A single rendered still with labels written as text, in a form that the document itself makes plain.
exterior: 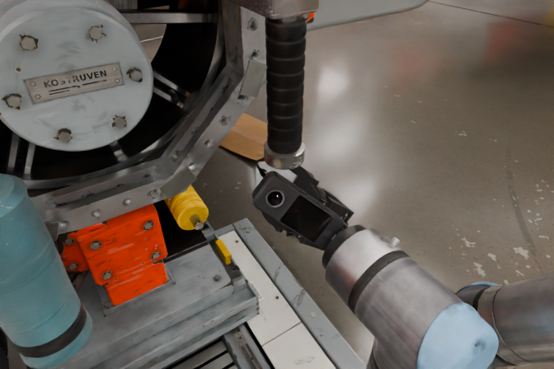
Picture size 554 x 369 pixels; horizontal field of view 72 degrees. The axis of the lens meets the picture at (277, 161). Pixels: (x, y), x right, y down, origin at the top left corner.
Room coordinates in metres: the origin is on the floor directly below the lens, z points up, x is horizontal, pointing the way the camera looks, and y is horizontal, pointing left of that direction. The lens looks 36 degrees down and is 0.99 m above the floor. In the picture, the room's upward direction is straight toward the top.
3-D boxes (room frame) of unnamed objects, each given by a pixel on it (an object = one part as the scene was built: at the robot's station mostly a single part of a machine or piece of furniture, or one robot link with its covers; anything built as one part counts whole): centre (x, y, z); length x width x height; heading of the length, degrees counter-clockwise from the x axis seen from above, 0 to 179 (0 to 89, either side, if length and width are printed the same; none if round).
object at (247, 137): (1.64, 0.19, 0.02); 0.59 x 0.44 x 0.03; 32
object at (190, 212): (0.60, 0.21, 0.51); 0.29 x 0.06 x 0.06; 32
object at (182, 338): (0.59, 0.35, 0.13); 0.50 x 0.36 x 0.10; 122
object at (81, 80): (0.39, 0.22, 0.85); 0.21 x 0.14 x 0.14; 32
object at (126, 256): (0.48, 0.28, 0.48); 0.16 x 0.12 x 0.17; 32
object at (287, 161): (0.34, -0.01, 0.83); 0.04 x 0.04 x 0.16
